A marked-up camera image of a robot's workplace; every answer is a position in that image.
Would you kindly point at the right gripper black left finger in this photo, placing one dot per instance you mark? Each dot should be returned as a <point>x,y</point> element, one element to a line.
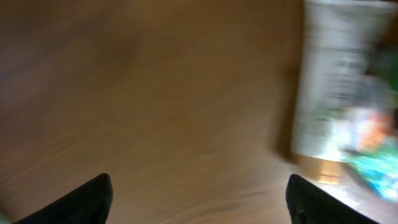
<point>88,204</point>

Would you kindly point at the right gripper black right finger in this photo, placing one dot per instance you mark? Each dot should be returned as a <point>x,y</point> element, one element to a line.
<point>308,204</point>

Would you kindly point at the teal tissue pack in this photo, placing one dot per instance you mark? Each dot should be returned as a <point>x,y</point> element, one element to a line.
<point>378,170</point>

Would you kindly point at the white cream tube gold cap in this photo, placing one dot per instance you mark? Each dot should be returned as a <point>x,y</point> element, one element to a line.
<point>340,40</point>

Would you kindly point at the orange tissue pack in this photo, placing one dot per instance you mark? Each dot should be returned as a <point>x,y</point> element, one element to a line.
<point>364,130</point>

